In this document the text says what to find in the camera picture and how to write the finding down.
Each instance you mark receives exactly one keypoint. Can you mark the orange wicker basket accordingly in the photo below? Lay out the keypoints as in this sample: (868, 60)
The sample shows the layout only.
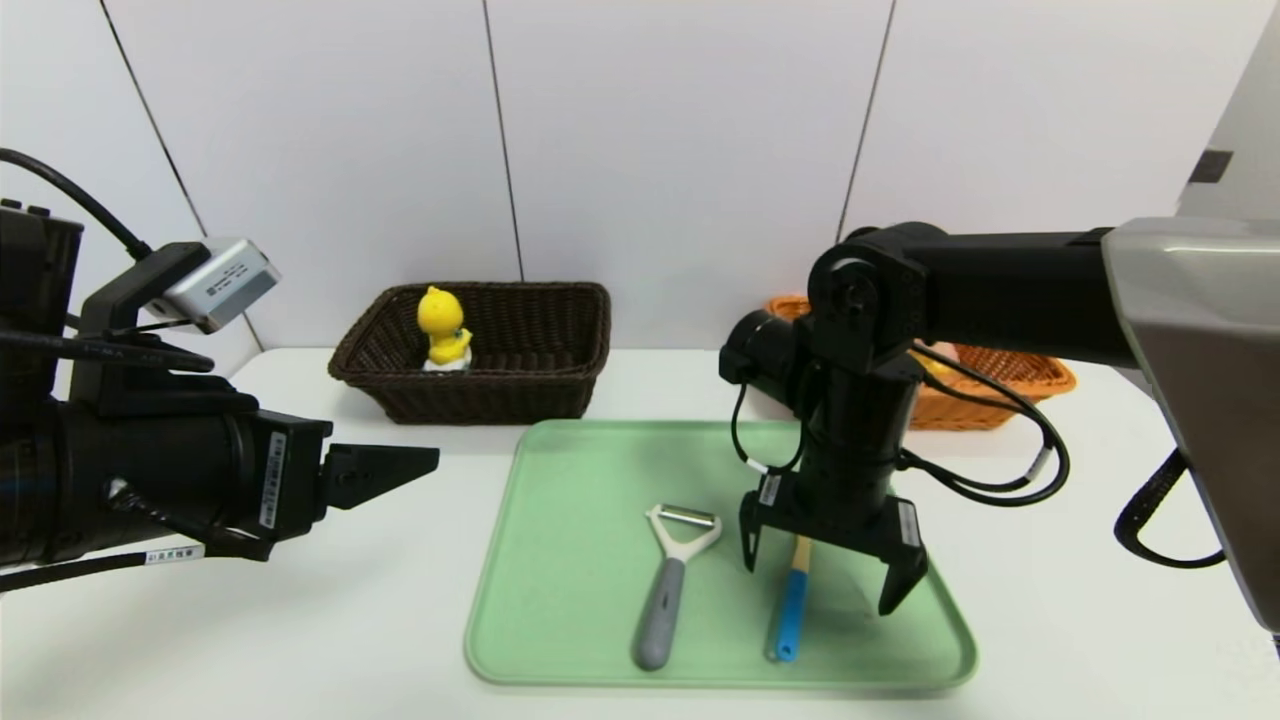
(1010, 375)

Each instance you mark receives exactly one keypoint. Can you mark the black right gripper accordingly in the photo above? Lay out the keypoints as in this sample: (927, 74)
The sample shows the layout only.
(838, 512)

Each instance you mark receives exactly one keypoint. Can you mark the dark wall plate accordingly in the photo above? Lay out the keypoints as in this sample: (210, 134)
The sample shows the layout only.
(1212, 164)

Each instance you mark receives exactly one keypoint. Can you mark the yellow duck toy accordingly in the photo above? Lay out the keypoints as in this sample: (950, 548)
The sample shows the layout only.
(442, 320)

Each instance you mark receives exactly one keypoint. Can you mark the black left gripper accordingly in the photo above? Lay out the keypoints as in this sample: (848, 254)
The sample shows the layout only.
(287, 480)

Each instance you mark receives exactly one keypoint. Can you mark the black and orange left arm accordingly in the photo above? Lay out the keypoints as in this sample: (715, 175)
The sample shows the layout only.
(130, 470)

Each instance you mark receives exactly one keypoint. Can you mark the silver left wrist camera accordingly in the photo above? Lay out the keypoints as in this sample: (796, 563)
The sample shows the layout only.
(225, 280)

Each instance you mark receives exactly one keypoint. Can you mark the dark brown wicker basket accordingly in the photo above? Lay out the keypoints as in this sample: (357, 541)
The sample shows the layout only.
(520, 390)

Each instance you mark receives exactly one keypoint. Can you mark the light green plastic tray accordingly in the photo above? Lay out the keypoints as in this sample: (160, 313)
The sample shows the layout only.
(570, 620)

